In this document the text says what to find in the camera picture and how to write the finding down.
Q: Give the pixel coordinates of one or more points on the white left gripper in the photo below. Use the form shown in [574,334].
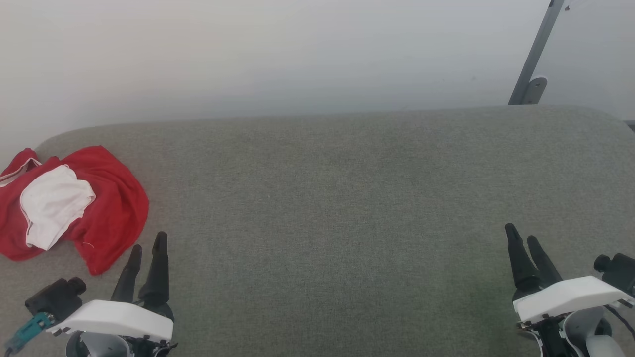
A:
[116,317]

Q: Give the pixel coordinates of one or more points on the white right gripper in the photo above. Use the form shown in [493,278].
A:
[570,297]

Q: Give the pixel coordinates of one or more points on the red and white shirt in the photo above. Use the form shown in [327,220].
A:
[111,198]

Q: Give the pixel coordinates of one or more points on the grey-white right robot arm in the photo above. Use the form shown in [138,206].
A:
[580,337]

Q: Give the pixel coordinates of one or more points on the grey-green fabric sofa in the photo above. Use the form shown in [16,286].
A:
[347,223]

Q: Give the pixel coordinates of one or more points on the grey metal pole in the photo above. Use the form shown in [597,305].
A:
[538,47]

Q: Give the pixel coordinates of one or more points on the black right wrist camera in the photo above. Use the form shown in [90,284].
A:
[620,270]

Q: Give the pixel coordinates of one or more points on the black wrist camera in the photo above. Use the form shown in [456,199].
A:
[54,297]
[620,270]

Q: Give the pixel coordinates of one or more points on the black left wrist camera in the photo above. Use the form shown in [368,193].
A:
[54,297]

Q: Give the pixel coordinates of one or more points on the teal left camera connector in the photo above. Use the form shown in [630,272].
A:
[27,333]

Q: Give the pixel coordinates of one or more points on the grey metal pole bracket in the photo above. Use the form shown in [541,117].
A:
[536,90]

